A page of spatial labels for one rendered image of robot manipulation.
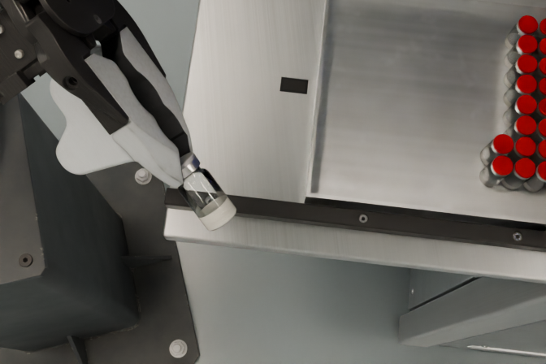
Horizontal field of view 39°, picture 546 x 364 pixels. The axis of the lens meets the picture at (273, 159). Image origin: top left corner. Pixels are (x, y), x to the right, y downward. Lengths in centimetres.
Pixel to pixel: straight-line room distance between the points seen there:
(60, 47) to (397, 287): 135
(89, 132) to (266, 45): 43
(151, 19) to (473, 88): 114
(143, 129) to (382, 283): 129
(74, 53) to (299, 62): 46
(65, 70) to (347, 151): 45
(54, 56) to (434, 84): 52
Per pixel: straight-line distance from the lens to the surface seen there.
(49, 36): 41
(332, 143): 80
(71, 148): 45
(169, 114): 46
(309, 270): 167
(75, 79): 42
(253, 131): 81
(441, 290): 131
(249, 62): 84
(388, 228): 77
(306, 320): 165
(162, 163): 44
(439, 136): 83
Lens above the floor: 164
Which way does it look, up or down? 73 degrees down
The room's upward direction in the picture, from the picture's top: 5 degrees clockwise
